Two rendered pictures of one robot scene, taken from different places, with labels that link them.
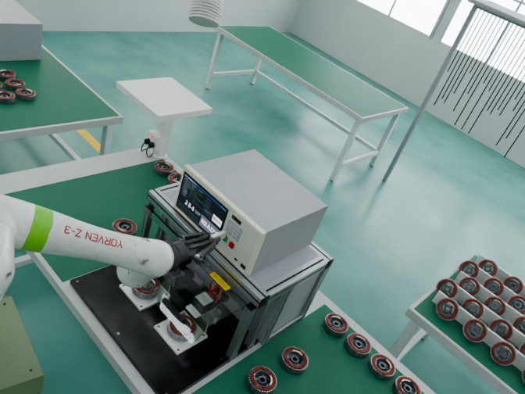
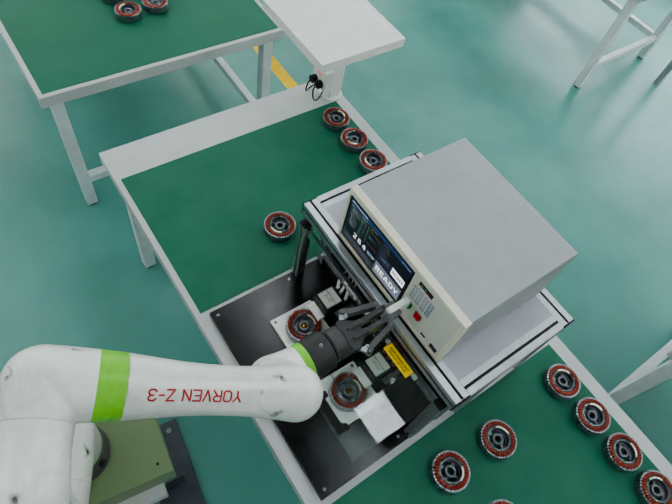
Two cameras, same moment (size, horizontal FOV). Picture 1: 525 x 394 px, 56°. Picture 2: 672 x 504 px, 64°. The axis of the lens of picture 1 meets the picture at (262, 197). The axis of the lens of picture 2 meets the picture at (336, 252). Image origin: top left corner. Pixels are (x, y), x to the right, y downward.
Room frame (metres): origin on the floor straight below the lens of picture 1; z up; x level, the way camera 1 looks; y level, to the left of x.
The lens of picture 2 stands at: (0.71, 0.18, 2.33)
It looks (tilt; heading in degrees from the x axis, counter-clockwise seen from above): 57 degrees down; 9
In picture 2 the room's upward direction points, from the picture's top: 16 degrees clockwise
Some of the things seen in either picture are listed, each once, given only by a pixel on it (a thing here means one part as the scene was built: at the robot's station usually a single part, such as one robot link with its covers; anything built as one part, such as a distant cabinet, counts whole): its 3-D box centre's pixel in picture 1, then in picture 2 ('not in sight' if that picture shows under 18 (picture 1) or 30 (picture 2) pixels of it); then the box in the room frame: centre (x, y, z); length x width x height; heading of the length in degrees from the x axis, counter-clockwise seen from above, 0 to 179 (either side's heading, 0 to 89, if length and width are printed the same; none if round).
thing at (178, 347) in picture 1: (180, 331); not in sight; (1.28, 0.12, 0.78); 0.15 x 0.15 x 0.01; 57
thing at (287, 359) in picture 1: (294, 359); (497, 439); (1.35, -0.35, 0.77); 0.11 x 0.11 x 0.04
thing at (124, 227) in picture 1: (124, 228); (279, 226); (1.74, 0.55, 0.77); 0.11 x 0.11 x 0.04
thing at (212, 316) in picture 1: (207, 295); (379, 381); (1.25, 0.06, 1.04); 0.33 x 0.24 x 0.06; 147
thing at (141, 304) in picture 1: (144, 291); (303, 329); (1.41, 0.32, 0.78); 0.15 x 0.15 x 0.01; 57
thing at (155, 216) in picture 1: (195, 257); (366, 310); (1.43, 0.16, 1.03); 0.62 x 0.01 x 0.03; 57
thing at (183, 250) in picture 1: (183, 250); (344, 338); (1.24, 0.19, 1.21); 0.09 x 0.08 x 0.07; 147
